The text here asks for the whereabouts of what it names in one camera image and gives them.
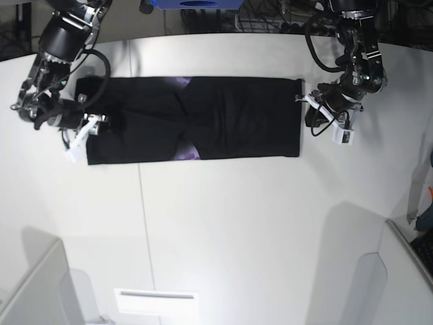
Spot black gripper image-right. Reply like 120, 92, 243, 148
304, 83, 364, 127

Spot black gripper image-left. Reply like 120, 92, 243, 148
33, 97, 85, 130

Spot black T-shirt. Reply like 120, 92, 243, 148
87, 77, 303, 165

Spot black robot arm image-left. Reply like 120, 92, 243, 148
10, 1, 112, 130

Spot black power strip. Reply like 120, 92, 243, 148
279, 22, 336, 37

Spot blue box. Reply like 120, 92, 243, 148
150, 0, 244, 9

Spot teal orange tool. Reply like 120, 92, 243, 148
414, 203, 433, 232

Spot black keyboard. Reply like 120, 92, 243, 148
411, 231, 433, 275

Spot white cabinet left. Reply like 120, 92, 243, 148
1, 239, 86, 325

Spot white cabinet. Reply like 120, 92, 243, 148
1, 239, 86, 325
343, 220, 432, 324

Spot white cabinet right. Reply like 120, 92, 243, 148
343, 220, 432, 324

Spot white slotted plate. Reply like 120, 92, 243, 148
114, 288, 198, 317

